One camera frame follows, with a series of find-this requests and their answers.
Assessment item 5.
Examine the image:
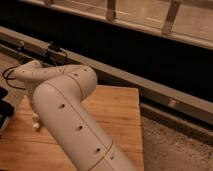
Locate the black coiled cable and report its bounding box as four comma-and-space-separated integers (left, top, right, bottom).
2, 65, 28, 91

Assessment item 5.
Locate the metal rail frame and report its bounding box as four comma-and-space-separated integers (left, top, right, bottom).
0, 26, 213, 137

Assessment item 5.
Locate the black clamp on rail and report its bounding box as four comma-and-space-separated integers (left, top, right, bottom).
48, 42, 67, 55

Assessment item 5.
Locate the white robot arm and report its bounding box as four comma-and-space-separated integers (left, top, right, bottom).
14, 60, 137, 171

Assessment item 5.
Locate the black device at left edge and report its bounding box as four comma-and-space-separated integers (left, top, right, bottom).
0, 86, 14, 129

